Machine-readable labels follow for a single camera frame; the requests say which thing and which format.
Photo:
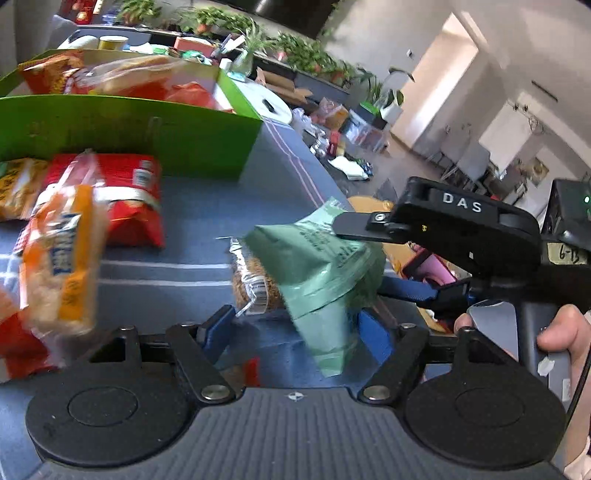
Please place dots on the mint green chip bag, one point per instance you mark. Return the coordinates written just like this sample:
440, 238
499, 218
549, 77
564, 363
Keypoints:
314, 277

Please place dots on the red yellow noodle snack bag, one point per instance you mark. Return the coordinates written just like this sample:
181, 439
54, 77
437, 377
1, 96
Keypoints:
51, 74

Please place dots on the clear plastic storage box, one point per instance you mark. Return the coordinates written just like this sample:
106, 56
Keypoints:
364, 134

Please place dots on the pink box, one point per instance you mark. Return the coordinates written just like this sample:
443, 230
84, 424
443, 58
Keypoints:
194, 46

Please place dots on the orange bread packet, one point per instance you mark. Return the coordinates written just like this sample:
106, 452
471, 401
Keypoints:
60, 258

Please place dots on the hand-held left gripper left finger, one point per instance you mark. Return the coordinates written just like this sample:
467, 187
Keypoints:
217, 332

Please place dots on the green cardboard box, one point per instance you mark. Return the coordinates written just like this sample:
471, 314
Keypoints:
115, 134

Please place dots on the potted green plant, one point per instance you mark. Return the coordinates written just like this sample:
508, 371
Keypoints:
138, 11
238, 23
346, 71
300, 53
198, 18

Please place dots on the clear orange cracker pack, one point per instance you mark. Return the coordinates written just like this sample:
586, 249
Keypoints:
258, 286

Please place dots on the round tan wooden stool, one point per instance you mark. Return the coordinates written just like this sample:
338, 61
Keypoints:
364, 204

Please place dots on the large red barcode snack bag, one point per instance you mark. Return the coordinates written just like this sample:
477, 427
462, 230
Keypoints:
134, 217

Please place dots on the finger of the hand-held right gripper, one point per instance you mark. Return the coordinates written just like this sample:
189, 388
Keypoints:
360, 226
406, 288

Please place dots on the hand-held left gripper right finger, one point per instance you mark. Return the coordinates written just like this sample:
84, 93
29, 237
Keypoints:
378, 337

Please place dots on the red white printed snack bag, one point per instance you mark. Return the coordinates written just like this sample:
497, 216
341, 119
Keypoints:
18, 346

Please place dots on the person's right hand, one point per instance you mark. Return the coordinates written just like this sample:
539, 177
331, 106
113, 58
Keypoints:
568, 327

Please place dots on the tall broadleaf potted plant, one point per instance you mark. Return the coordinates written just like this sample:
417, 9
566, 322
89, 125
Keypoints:
390, 99

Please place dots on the long clear bread packet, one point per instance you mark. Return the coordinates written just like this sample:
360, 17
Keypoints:
134, 74

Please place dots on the small white bottle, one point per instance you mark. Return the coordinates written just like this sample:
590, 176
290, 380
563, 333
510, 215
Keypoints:
225, 63

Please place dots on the spider plant in glass vase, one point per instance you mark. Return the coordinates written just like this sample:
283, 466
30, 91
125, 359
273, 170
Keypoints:
251, 46

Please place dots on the yellow can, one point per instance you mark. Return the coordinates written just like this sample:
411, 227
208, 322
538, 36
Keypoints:
113, 44

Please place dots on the person's right forearm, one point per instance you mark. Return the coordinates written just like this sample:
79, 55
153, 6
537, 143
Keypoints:
579, 457

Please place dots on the red decorative plant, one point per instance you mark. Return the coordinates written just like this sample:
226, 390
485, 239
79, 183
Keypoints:
83, 9

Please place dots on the brown cardboard box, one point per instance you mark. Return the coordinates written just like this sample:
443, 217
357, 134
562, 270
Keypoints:
281, 87

